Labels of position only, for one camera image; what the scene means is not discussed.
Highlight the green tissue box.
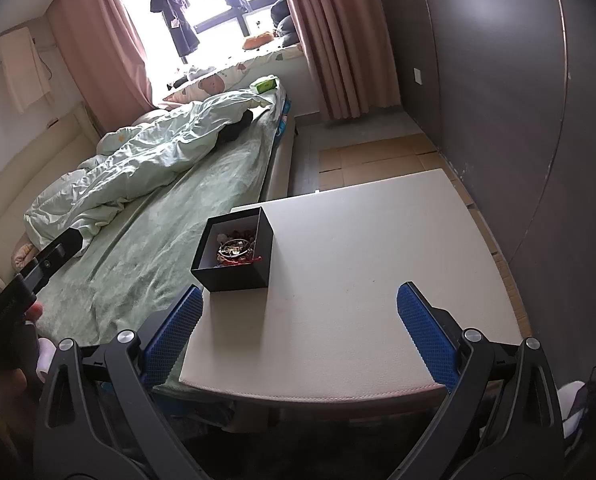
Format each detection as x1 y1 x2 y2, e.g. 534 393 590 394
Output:
250 76 282 95

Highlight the orange plush toy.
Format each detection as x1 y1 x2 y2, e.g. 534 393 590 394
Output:
242 31 275 51

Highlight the light green quilt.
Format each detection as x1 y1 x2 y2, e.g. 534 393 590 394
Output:
24 91 275 252

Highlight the pink curtain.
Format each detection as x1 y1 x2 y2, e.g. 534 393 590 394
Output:
48 0 154 137
278 0 401 123

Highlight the dark cushion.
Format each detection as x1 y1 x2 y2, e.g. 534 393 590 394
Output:
270 0 300 47

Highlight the cream hanging towel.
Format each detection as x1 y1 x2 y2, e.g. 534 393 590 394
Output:
0 27 54 116

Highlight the brown rough bead bracelet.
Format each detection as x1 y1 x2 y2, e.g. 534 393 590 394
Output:
217 230 257 246

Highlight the dark hanging jacket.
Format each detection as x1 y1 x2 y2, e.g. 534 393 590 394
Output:
148 0 202 59

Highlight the printed windowsill cushion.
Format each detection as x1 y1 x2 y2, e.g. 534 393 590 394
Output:
218 44 305 82

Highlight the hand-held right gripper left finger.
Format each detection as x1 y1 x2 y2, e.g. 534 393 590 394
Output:
33 284 209 480

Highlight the black garment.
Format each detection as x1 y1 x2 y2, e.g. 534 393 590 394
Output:
218 110 255 144

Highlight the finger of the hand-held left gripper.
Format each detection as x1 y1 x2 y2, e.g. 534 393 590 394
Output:
18 227 85 292

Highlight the beige padded headboard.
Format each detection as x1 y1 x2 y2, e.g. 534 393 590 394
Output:
0 102 102 282

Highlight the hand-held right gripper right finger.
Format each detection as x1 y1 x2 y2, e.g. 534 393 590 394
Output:
393 281 566 480

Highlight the bed with green sheet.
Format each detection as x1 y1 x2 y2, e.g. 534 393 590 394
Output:
0 77 299 396

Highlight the bear print pillow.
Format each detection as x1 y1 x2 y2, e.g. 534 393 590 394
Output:
162 71 240 104

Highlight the thin silver hoop bangle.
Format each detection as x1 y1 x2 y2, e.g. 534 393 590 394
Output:
219 239 257 262

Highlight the pink printed pillow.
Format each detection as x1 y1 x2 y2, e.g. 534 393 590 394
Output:
11 242 42 274

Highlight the black square box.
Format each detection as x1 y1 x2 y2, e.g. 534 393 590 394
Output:
190 206 276 293

